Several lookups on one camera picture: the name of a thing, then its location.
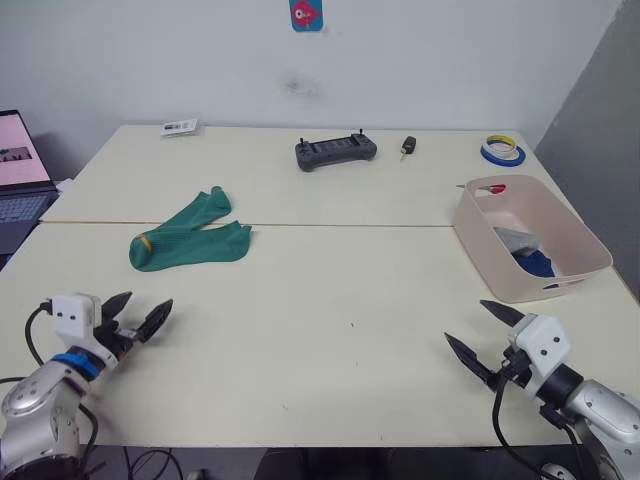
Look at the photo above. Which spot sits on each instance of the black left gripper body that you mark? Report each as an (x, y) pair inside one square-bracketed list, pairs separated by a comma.
[(112, 342)]

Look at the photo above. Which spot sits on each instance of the black car key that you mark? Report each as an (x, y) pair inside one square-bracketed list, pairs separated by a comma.
[(409, 145)]

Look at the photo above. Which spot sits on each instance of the small white printed card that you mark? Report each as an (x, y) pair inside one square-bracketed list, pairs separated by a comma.
[(179, 127)]

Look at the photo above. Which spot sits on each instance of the open laptop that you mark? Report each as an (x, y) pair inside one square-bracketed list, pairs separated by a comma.
[(20, 200)]

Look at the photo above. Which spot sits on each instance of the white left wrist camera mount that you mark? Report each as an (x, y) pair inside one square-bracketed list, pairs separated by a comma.
[(70, 312)]

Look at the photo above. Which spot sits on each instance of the blue tape roll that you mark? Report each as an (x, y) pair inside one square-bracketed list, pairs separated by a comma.
[(502, 159)]

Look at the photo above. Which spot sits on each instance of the beige plastic container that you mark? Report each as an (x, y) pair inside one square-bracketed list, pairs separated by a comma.
[(555, 215)]

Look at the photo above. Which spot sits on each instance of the blue sock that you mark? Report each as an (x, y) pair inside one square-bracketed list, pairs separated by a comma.
[(537, 265)]

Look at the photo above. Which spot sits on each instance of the blue fish wall sticker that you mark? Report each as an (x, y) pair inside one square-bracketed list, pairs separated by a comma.
[(306, 15)]

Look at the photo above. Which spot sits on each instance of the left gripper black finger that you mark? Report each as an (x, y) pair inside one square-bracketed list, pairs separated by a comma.
[(117, 303), (156, 320)]

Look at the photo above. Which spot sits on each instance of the yellow tape roll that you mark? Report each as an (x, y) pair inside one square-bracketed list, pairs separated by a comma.
[(501, 138)]

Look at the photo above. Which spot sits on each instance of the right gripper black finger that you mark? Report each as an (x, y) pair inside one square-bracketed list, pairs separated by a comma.
[(472, 360), (502, 311)]

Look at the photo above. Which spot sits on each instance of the grey sock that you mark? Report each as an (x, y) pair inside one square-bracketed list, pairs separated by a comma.
[(520, 240)]

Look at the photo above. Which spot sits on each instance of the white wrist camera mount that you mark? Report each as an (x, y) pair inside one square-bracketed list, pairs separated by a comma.
[(542, 340), (70, 312)]

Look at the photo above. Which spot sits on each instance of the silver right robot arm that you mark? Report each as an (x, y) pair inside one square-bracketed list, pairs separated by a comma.
[(600, 410)]

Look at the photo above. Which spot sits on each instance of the green sock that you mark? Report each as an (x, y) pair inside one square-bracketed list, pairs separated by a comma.
[(215, 246), (205, 210)]

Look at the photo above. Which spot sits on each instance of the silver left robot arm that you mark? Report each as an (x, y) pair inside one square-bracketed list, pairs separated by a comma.
[(35, 400)]

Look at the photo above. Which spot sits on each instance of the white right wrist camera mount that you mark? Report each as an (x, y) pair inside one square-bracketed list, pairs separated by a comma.
[(542, 340)]

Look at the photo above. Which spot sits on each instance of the dark grey remote controller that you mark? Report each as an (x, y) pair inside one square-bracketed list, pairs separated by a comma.
[(335, 152)]

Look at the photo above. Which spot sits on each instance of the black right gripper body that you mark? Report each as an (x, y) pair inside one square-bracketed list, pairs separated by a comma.
[(515, 370)]

